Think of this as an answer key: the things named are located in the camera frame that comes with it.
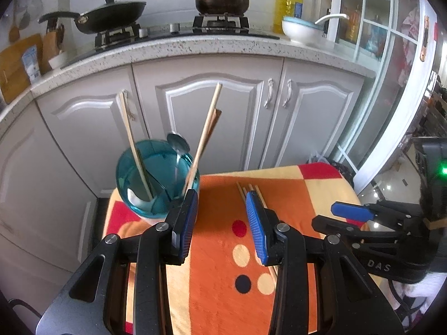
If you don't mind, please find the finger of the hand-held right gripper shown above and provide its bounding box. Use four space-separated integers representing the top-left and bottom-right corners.
312 215 403 249
331 200 425 223

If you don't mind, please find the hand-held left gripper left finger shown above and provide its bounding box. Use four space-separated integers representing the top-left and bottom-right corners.
40 188 199 335

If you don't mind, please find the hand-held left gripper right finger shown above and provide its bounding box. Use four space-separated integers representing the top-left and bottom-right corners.
245 191 406 335

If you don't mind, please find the bundle of wooden chopsticks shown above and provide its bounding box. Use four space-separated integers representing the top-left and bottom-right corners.
237 181 280 280

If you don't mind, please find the teal and white utensil holder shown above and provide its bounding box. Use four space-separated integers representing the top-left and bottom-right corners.
115 139 200 221

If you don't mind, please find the metal spoon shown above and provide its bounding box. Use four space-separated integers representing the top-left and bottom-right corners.
167 132 192 199

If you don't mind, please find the orange red printed blanket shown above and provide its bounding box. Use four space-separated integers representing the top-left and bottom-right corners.
103 163 371 335

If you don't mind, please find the grey cabinet door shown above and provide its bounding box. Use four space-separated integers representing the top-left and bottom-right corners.
132 55 284 176
270 59 367 170
35 66 149 198
0 103 100 266

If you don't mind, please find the white framed glass door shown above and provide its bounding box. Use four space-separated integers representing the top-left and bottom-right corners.
325 0 439 196

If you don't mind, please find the speckled stone countertop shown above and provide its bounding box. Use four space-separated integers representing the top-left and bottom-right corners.
0 34 378 128

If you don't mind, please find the large white bowl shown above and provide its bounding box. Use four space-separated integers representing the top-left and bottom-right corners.
281 16 327 45

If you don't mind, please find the black gas stove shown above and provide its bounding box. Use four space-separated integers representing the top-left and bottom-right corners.
63 14 280 68

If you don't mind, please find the white ladle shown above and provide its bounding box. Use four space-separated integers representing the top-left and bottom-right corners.
314 13 350 26

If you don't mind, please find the small white bowl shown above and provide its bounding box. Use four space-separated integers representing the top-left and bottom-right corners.
48 52 69 71

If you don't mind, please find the yellow cooking oil bottle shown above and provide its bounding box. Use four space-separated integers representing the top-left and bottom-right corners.
274 0 303 35

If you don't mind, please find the wooden knife block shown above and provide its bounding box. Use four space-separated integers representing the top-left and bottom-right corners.
41 24 65 75

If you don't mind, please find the blue and white packet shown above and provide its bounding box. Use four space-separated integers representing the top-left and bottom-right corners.
22 46 42 84

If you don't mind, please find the black wok with lid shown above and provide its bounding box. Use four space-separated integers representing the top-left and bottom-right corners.
38 0 147 36

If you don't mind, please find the wooden cutting board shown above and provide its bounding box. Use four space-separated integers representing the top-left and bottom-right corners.
0 34 44 104

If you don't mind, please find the hanging wooden spatula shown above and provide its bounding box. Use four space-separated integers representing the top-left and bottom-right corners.
8 3 22 43

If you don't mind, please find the silver cabinet handle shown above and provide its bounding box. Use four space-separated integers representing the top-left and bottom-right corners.
263 78 275 109
282 80 293 109
120 91 137 121

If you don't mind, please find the black cable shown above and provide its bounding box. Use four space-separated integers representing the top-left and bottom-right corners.
8 298 42 320

